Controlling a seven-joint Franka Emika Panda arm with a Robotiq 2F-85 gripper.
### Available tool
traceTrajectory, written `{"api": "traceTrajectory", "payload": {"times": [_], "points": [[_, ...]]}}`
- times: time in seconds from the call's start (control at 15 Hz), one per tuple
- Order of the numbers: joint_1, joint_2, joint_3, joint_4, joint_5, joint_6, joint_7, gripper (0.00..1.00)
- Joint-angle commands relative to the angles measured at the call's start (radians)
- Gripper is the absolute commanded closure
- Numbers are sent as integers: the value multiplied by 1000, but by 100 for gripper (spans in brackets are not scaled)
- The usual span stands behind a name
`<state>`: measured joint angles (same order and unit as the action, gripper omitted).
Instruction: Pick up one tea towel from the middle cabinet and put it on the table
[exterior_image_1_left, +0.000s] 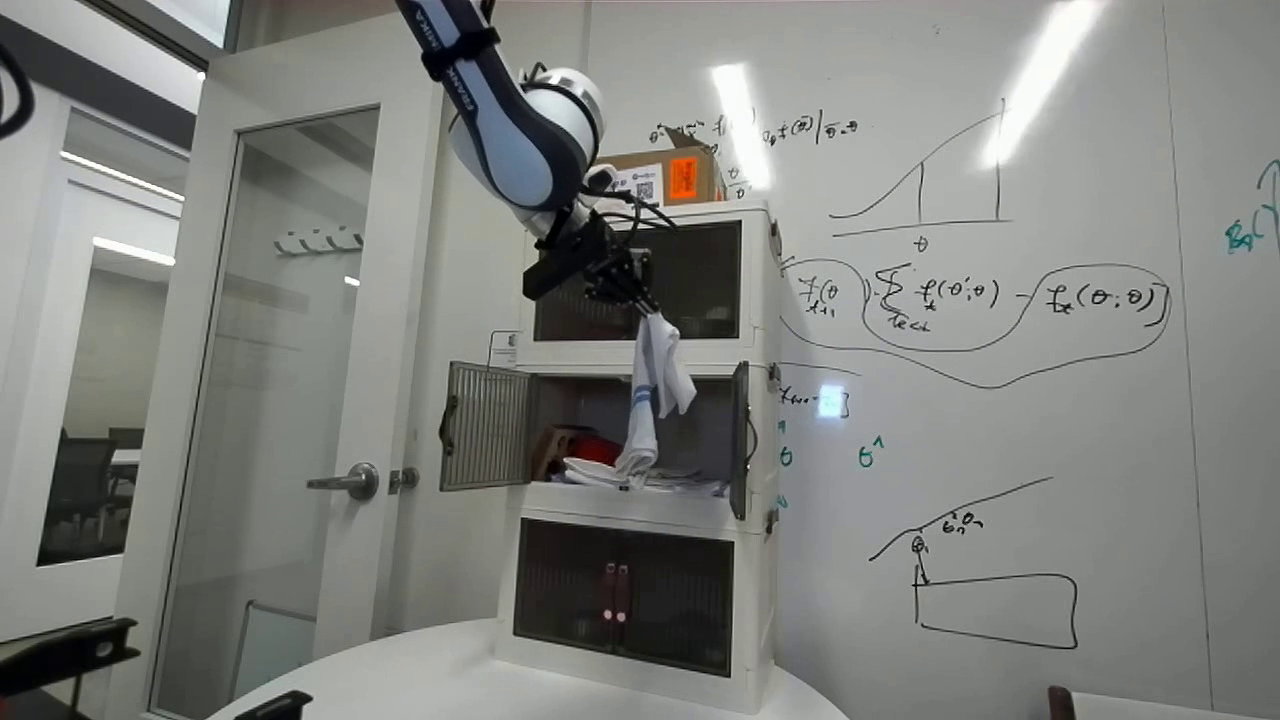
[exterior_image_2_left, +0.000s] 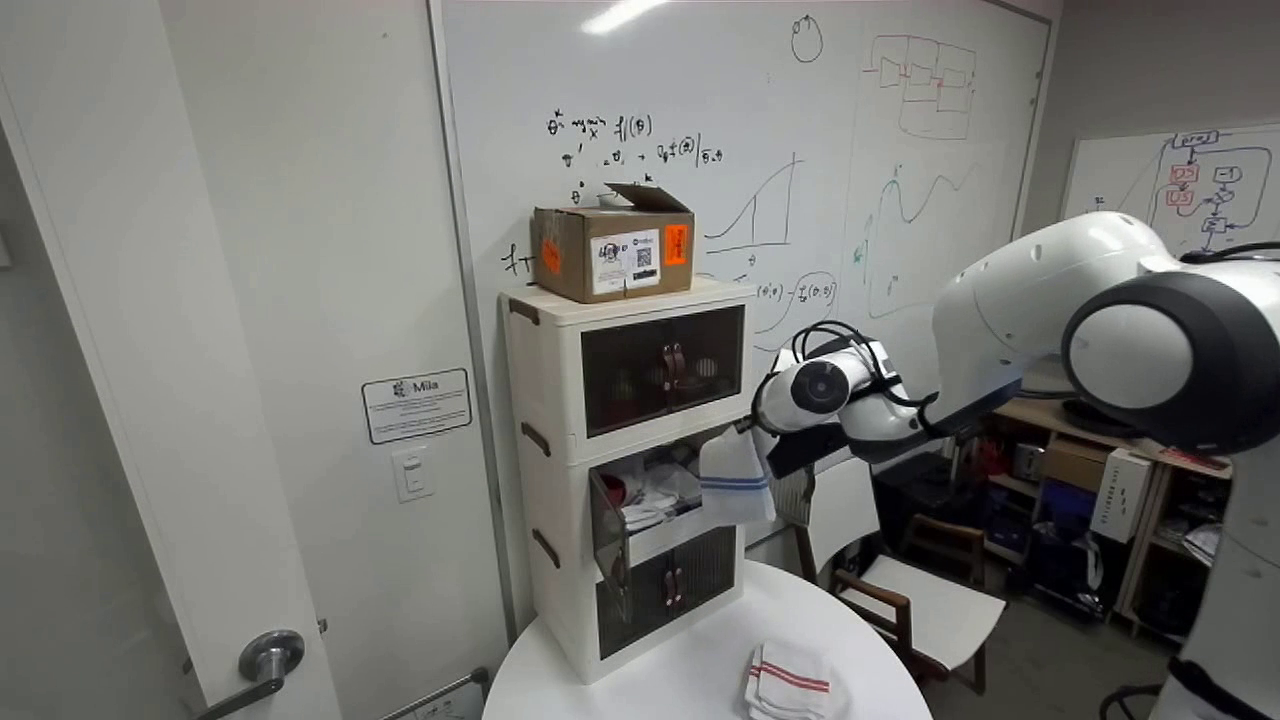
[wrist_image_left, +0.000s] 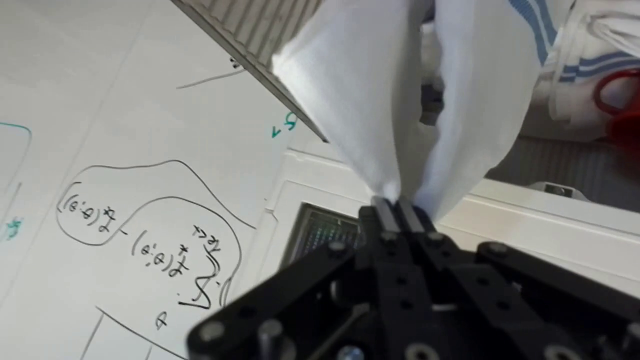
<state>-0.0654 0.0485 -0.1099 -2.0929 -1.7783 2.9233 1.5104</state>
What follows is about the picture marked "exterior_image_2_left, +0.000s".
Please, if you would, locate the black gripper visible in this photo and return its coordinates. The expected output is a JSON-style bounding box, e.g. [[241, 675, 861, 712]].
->
[[763, 420, 885, 475]]

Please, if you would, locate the blue-striped white tea towel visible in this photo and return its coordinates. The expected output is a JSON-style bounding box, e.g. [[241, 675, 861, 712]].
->
[[696, 422, 781, 533]]

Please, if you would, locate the red-striped white tea towel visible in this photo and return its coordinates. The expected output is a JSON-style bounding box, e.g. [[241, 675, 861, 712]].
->
[[734, 638, 842, 720]]

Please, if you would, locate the white three-tier cabinet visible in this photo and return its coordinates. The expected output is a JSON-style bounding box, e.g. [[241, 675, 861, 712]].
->
[[497, 277, 761, 682]]

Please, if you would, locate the small brown cardboard box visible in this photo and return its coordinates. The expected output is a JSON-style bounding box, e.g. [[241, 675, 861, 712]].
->
[[1038, 430, 1116, 496]]

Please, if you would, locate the cardboard box with labels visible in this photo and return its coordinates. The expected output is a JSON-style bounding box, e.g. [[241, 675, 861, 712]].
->
[[529, 181, 701, 309]]

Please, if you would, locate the white bag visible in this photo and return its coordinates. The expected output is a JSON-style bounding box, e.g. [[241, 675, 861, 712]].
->
[[1086, 445, 1156, 547]]

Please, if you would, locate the wooden storage shelf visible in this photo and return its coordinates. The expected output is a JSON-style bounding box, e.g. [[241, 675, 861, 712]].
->
[[992, 390, 1239, 638]]

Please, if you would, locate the small whiteboard with drawings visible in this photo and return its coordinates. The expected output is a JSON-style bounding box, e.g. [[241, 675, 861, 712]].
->
[[1060, 118, 1280, 264]]

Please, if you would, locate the white door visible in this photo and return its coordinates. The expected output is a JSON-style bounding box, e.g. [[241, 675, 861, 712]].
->
[[0, 0, 348, 720]]

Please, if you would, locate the large wall whiteboard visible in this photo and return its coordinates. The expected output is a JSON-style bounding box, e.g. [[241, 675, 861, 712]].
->
[[423, 0, 1062, 573]]

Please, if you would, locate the white wall sign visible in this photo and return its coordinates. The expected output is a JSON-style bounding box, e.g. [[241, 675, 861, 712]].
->
[[354, 362, 481, 449]]

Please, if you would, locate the white light switch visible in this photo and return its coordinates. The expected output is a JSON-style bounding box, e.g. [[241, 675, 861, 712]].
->
[[386, 452, 439, 507]]

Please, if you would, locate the silver door lever handle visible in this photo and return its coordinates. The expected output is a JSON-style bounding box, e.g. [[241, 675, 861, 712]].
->
[[193, 625, 313, 720]]

